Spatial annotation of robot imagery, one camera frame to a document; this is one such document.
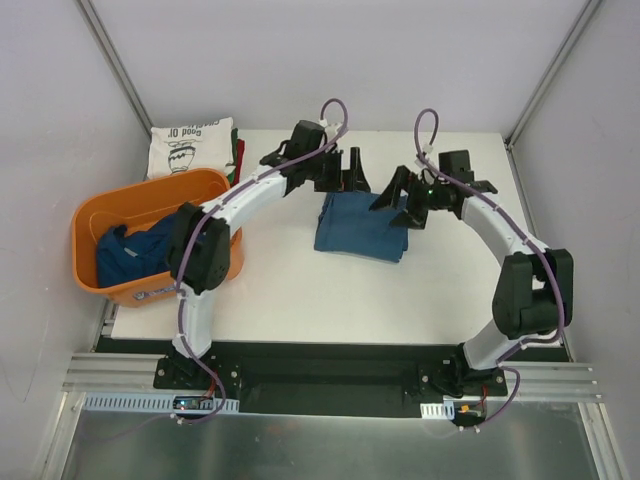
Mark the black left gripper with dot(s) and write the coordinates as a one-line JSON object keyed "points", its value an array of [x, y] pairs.
{"points": [[338, 170]]}

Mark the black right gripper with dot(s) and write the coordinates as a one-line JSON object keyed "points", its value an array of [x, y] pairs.
{"points": [[414, 198]]}

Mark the teal blue t-shirt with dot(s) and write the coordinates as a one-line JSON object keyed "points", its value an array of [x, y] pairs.
{"points": [[347, 225]]}

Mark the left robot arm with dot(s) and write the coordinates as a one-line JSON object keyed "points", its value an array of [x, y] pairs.
{"points": [[199, 253]]}

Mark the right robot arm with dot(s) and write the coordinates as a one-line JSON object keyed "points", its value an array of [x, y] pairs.
{"points": [[532, 300]]}

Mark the red folded t-shirt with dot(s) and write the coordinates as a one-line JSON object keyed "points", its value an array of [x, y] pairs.
{"points": [[240, 150]]}

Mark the green folded t-shirt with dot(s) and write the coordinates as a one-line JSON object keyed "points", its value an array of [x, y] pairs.
{"points": [[234, 138]]}

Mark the white folded printed t-shirt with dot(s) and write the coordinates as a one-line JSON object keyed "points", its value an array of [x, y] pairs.
{"points": [[176, 150]]}

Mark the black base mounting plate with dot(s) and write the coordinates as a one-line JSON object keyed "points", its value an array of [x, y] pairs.
{"points": [[386, 381]]}

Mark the orange plastic basket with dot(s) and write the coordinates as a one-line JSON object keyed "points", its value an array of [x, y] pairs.
{"points": [[138, 207]]}

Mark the dark navy shirt in basket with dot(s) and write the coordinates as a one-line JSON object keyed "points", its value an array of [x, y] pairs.
{"points": [[123, 257]]}

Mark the white slotted cable duct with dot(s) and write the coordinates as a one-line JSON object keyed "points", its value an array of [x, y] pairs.
{"points": [[438, 411]]}

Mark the right aluminium frame post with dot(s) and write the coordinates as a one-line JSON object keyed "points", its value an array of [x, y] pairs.
{"points": [[576, 31]]}

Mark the aluminium frame post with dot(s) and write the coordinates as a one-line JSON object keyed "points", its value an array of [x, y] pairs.
{"points": [[576, 31], [113, 60]]}

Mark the aluminium front rail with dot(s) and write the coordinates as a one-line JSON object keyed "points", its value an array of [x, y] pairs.
{"points": [[539, 381]]}

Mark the left aluminium frame post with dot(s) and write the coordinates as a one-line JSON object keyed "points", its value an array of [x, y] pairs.
{"points": [[113, 60]]}

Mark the grey slotted cable duct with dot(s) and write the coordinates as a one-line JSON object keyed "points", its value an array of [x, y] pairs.
{"points": [[158, 403]]}

